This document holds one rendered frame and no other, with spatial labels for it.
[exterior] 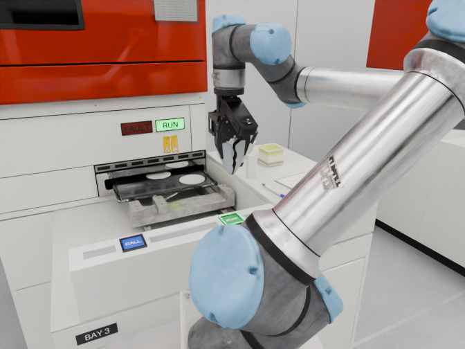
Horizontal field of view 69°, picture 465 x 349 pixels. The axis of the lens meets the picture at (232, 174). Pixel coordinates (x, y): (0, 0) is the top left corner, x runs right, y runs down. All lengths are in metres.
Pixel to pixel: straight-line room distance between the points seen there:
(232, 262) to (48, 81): 0.98
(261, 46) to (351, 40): 3.20
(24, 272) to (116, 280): 0.76
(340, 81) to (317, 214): 0.35
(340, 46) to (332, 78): 3.06
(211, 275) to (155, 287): 0.46
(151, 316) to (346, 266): 0.64
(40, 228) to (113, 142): 0.42
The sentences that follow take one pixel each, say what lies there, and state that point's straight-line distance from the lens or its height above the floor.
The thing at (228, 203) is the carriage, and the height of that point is 0.87.
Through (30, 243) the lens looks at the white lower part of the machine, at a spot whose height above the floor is 0.71.
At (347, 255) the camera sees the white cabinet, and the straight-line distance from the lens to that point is 1.19.
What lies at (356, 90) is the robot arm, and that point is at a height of 1.32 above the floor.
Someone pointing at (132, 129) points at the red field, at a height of 1.10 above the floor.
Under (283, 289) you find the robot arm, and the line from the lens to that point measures 0.42.
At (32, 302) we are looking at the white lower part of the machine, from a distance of 1.64.
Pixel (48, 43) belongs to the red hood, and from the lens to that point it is 1.25.
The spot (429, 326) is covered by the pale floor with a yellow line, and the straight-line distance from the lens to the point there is 2.23.
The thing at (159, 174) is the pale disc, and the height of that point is 0.90.
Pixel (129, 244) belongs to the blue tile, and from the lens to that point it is 0.85.
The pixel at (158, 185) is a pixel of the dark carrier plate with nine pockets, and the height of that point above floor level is 0.90.
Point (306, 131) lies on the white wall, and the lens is 3.66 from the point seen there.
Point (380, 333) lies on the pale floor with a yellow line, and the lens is 2.08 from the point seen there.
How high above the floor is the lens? 1.41
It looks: 22 degrees down
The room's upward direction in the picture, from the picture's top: straight up
